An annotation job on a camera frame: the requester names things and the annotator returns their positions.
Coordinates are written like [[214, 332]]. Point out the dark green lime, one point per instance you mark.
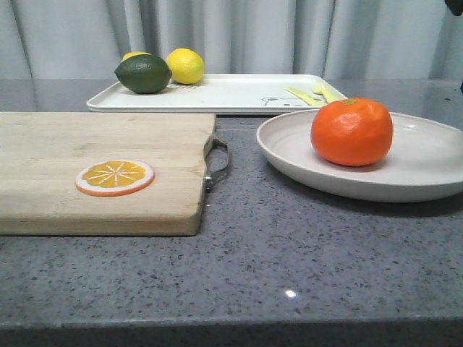
[[144, 74]]

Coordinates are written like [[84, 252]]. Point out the wooden cutting board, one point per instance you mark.
[[43, 152]]

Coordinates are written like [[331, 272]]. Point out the metal cutting board handle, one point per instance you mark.
[[218, 159]]

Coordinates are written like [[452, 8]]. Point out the yellow lemon behind lime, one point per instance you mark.
[[133, 54]]

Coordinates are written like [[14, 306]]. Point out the orange slice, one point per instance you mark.
[[114, 178]]

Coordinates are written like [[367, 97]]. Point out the white bear-print tray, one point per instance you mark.
[[221, 94]]

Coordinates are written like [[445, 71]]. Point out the whole orange fruit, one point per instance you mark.
[[352, 132]]

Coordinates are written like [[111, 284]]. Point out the yellow plastic knife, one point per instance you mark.
[[306, 97]]

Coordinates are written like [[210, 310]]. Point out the dark robot arm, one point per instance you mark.
[[455, 7]]

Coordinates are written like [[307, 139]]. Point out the beige round plate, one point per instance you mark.
[[424, 162]]

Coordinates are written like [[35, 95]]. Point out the yellow plastic fork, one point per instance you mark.
[[327, 92]]

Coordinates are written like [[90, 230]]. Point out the grey curtain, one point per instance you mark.
[[332, 39]]

